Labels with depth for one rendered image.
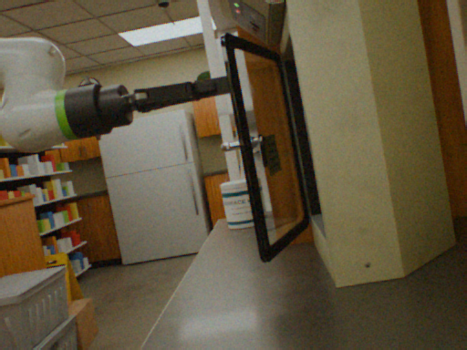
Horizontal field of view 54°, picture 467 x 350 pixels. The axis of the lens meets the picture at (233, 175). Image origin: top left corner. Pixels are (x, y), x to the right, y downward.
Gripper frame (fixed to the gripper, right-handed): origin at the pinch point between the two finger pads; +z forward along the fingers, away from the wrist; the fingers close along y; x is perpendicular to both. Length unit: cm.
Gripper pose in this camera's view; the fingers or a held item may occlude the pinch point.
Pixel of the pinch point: (217, 87)
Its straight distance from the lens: 82.8
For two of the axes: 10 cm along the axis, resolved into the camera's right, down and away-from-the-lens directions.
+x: 1.8, 9.8, 0.5
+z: 9.8, -1.7, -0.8
